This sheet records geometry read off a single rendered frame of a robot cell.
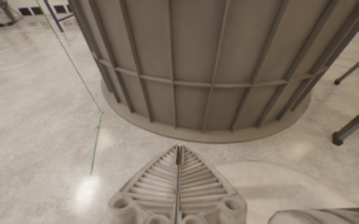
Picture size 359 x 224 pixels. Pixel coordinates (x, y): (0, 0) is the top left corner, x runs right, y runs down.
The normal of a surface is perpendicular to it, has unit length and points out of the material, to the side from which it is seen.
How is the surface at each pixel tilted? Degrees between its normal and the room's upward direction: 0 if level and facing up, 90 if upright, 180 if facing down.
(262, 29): 90
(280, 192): 68
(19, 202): 0
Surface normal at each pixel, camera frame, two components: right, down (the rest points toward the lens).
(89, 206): -0.02, -0.70
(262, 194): -0.03, 0.40
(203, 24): -0.16, 0.70
